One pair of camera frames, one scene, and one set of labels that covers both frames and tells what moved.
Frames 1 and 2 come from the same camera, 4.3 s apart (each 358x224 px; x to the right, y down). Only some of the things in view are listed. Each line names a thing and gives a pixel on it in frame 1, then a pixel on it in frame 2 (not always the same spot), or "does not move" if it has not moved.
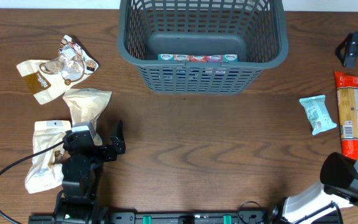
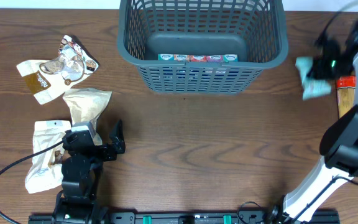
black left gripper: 118,145 does not move
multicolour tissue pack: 198,58 does not move
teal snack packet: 319,116 -> 311,88
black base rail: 275,216 does not move
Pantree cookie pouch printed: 47,79 does not move
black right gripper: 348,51 -> 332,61
